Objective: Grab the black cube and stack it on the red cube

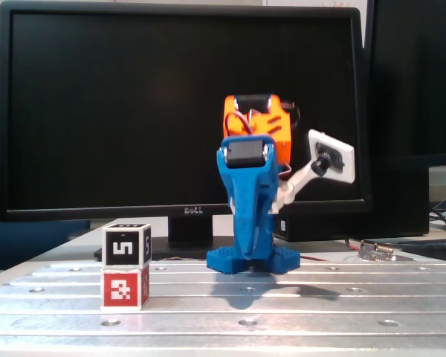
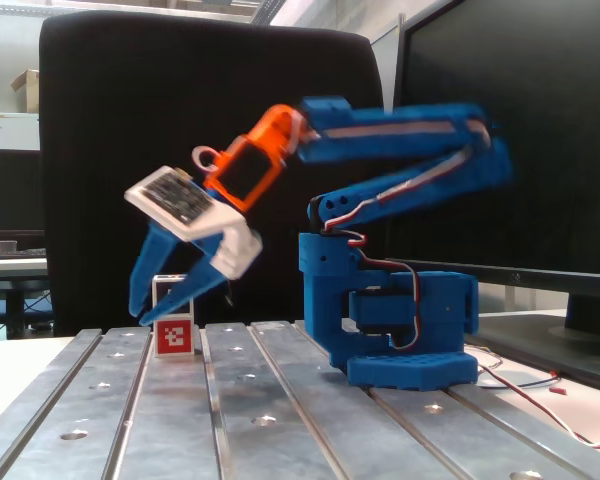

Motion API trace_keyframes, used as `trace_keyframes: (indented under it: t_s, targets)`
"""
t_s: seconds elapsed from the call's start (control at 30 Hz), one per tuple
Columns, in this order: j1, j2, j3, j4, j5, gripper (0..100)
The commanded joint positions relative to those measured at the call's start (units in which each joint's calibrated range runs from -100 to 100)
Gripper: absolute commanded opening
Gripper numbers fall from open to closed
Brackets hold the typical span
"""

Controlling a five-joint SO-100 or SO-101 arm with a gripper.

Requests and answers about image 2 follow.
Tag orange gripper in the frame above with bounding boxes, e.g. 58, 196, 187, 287
202, 103, 306, 214

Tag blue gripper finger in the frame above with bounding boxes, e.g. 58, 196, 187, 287
128, 223, 180, 318
137, 242, 229, 328

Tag black marker cube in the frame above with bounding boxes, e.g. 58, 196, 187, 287
151, 273, 195, 321

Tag blue robot arm with base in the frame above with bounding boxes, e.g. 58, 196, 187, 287
295, 95, 515, 392

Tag red marker cube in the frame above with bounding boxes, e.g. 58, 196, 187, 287
153, 318, 197, 360

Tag dark office chair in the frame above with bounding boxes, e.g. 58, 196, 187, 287
38, 10, 397, 339

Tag white background desk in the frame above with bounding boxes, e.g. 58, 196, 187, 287
0, 248, 50, 281

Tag dark background monitor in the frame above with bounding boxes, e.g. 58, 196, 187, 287
0, 148, 46, 236

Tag white cabinet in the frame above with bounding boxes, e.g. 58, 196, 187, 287
0, 111, 41, 151

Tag brown cardboard box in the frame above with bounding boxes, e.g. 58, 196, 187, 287
10, 68, 41, 114

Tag black Dell computer monitor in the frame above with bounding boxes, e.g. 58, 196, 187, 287
383, 0, 600, 392

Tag red white black servo cable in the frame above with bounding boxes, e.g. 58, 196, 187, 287
307, 115, 494, 234
191, 143, 220, 175
324, 227, 427, 351

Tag thin red table wires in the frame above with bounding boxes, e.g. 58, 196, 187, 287
464, 344, 600, 451

